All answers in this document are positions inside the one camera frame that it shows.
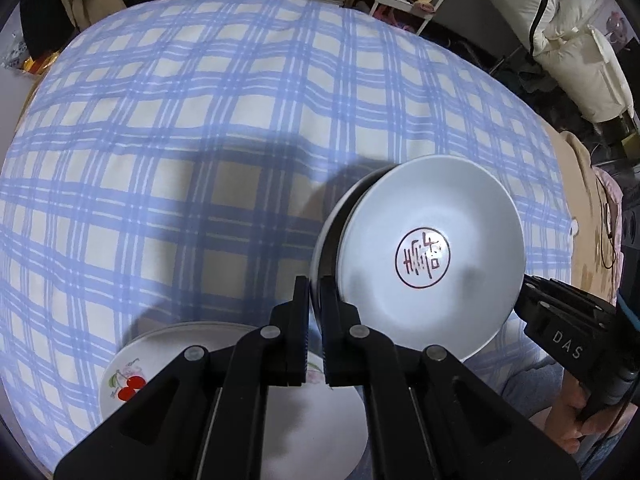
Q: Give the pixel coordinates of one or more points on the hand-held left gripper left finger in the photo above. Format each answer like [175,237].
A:
[297,330]

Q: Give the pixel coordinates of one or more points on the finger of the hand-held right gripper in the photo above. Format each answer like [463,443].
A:
[537,295]

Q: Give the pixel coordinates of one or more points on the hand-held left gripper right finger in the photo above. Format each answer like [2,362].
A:
[332,330]

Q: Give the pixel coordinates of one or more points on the plain white bowl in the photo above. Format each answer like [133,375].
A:
[316,260]

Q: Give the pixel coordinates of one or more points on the red patterned bowl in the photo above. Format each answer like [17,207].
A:
[450,210]

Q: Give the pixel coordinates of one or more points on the large white cherry print plate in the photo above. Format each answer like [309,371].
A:
[145,334]

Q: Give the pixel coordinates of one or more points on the person's right hand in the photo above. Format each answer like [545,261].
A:
[567,410]

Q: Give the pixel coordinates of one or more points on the pink cloth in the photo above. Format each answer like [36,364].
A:
[611,185]

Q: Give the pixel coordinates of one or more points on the blue plaid blanket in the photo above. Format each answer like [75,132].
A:
[175,135]

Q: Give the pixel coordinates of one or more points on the colourful snack bag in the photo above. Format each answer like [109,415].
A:
[30,55]

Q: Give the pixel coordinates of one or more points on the black hanging coat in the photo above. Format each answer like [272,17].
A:
[45,15]

